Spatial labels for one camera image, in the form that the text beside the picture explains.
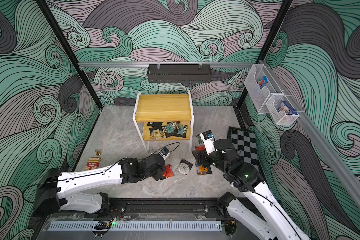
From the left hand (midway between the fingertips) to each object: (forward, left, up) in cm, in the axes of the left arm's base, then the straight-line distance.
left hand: (163, 164), depth 75 cm
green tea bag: (+19, -10, +3) cm, 22 cm away
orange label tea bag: (+2, -22, -12) cm, 25 cm away
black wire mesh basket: (+64, -9, +13) cm, 66 cm away
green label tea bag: (+20, -2, +4) cm, 21 cm away
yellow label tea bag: (+18, +5, +2) cm, 19 cm away
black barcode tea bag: (+24, +5, +2) cm, 24 cm away
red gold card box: (+5, +44, -12) cm, 46 cm away
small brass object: (+12, +43, -12) cm, 46 cm away
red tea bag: (+17, -22, -13) cm, 31 cm away
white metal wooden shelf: (+16, -1, +19) cm, 25 cm away
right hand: (+3, -19, +12) cm, 22 cm away
